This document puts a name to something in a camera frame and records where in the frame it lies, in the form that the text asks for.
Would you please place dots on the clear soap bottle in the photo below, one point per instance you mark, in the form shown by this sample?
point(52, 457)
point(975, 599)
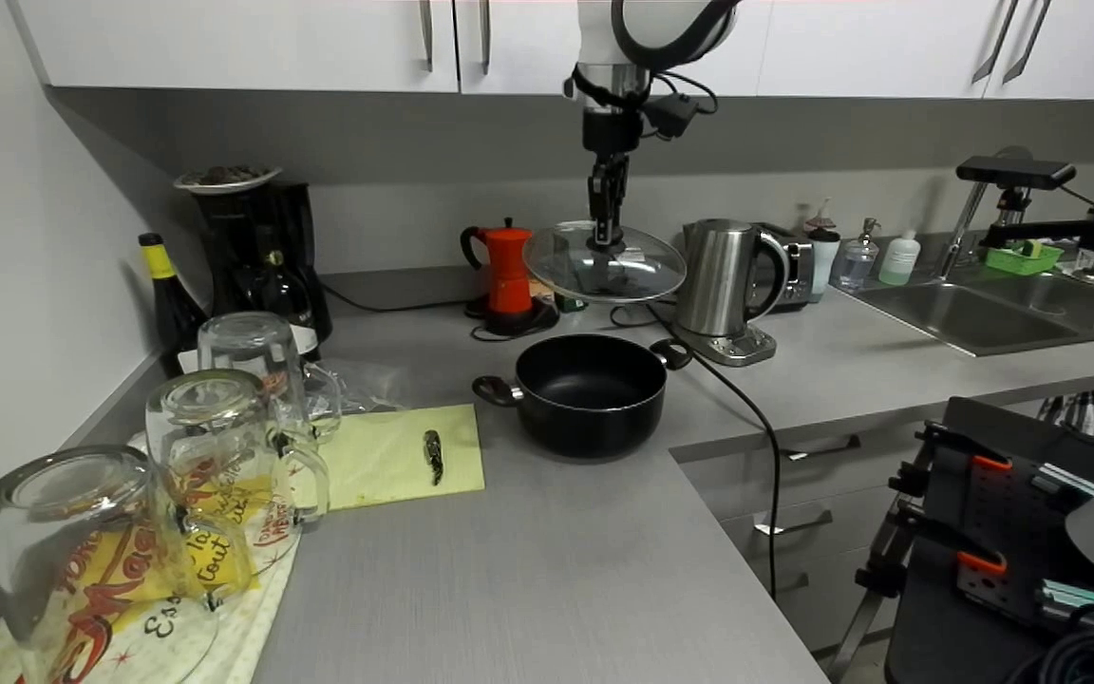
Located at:
point(859, 260)

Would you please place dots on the white upper cabinets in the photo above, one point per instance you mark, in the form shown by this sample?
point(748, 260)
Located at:
point(243, 39)

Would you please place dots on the stainless steel electric kettle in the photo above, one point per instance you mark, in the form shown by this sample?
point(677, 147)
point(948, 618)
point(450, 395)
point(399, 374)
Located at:
point(714, 280)

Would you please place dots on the stainless kettle base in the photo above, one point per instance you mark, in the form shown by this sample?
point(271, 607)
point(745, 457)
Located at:
point(729, 344)

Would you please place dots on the black drip coffee maker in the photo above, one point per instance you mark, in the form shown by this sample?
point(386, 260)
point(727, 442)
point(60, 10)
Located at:
point(262, 252)

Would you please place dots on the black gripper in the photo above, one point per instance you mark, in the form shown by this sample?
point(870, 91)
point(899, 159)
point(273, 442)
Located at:
point(609, 130)

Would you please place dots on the green sponge holder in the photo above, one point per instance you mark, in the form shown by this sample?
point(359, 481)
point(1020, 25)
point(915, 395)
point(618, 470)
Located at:
point(1024, 257)

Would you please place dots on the white printed dish towel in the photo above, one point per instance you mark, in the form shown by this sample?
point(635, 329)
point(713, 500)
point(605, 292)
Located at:
point(225, 632)

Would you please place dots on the dark wine bottle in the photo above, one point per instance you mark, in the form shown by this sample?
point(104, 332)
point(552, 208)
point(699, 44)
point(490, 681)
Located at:
point(168, 308)

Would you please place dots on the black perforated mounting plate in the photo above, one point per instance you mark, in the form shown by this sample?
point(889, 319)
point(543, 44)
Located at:
point(1015, 505)

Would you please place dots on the small dark utensil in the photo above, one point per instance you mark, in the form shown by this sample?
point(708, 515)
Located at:
point(433, 457)

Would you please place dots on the stainless kitchen sink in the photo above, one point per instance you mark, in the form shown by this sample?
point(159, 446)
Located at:
point(1005, 308)

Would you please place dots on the black camera on stand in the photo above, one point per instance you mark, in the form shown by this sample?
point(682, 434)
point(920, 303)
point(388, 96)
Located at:
point(1015, 172)

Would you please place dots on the glass lid with black knob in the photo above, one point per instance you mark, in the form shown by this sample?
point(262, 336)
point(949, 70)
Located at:
point(609, 267)

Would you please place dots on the black round trivet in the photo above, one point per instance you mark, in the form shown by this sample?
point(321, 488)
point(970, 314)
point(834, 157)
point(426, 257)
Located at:
point(511, 324)

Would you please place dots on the clear plastic bag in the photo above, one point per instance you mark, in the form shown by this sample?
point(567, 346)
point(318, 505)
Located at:
point(363, 386)

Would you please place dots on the black cooking pot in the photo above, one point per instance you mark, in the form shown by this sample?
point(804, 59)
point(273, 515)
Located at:
point(588, 412)

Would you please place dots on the white soap bottle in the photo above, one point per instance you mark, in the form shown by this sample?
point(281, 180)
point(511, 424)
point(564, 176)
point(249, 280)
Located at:
point(899, 260)

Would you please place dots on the red moka pot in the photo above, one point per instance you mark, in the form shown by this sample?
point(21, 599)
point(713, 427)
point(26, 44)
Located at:
point(511, 267)

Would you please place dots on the upturned clear drinking glass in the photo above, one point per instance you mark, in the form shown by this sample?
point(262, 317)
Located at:
point(67, 555)
point(225, 470)
point(253, 353)

